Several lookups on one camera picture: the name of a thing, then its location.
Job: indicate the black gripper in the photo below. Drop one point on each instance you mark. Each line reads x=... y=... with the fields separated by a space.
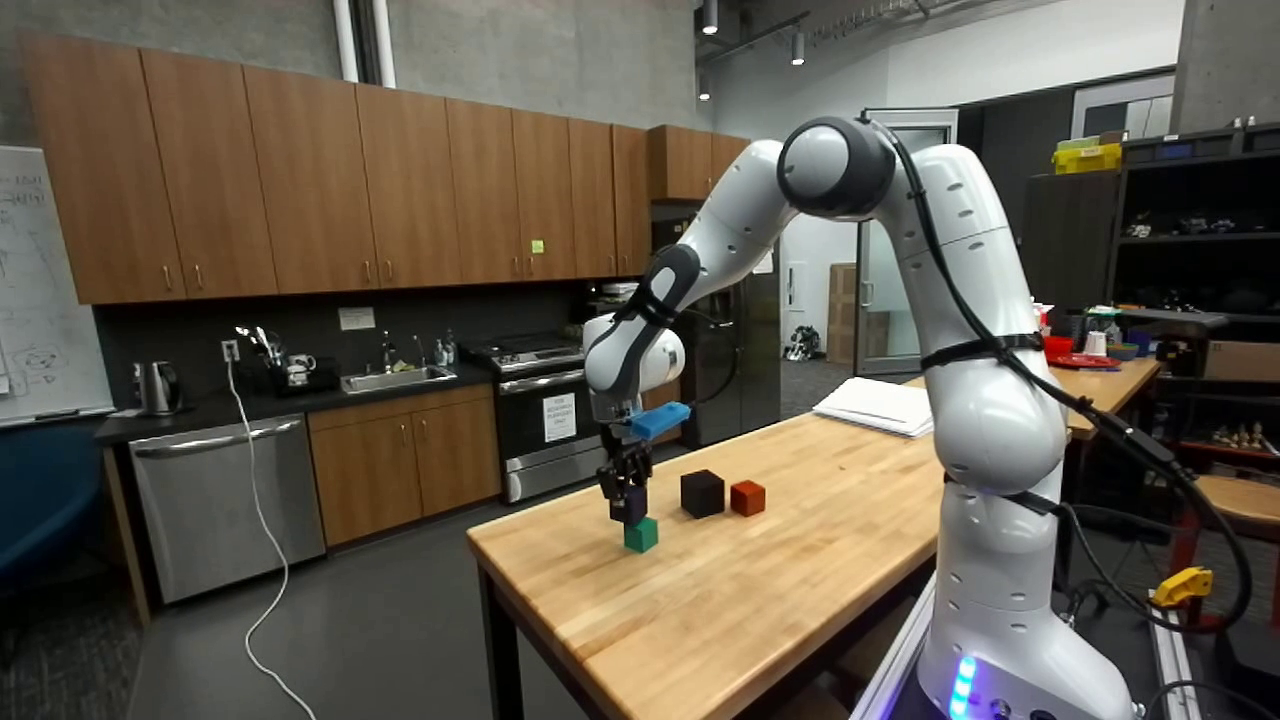
x=624 y=462

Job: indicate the green block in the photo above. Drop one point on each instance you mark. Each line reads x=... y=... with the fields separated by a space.
x=643 y=532

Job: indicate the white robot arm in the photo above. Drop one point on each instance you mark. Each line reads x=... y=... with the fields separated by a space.
x=998 y=426

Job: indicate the black block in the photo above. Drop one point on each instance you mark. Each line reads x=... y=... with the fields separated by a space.
x=702 y=494

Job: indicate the orange block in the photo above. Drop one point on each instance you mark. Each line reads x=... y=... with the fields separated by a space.
x=744 y=496

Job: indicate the stainless steel oven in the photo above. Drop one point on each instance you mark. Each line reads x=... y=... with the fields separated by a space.
x=540 y=421

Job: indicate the wooden table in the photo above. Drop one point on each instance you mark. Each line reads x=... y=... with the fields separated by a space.
x=724 y=605

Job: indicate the lower wooden cabinet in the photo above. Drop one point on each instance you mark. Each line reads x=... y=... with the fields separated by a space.
x=398 y=462

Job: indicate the kitchen sink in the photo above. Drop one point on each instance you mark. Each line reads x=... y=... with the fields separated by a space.
x=392 y=381

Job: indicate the white paper stack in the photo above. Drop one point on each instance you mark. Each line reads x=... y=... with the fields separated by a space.
x=883 y=404

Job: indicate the stainless steel dishwasher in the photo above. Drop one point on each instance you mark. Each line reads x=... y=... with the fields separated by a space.
x=227 y=505

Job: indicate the red object on table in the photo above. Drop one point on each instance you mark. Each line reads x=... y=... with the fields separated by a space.
x=1067 y=353

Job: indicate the upper wooden cabinets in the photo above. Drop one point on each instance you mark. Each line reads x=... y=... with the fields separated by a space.
x=188 y=176

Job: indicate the yellow box on shelf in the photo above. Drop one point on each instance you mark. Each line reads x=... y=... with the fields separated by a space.
x=1086 y=158

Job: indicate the yellow connector clamp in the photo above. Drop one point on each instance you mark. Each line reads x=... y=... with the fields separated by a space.
x=1184 y=585

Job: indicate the whiteboard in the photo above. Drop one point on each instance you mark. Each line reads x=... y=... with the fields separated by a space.
x=48 y=350

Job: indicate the black shelving unit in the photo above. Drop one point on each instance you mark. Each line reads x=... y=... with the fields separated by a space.
x=1196 y=249

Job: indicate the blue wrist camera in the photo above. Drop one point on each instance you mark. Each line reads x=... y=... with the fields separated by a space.
x=656 y=421

